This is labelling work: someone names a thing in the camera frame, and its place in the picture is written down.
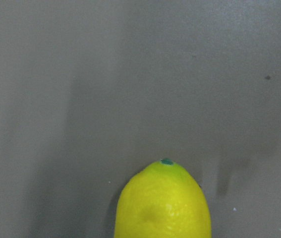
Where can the yellow lemon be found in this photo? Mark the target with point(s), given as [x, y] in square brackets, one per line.
[162, 201]

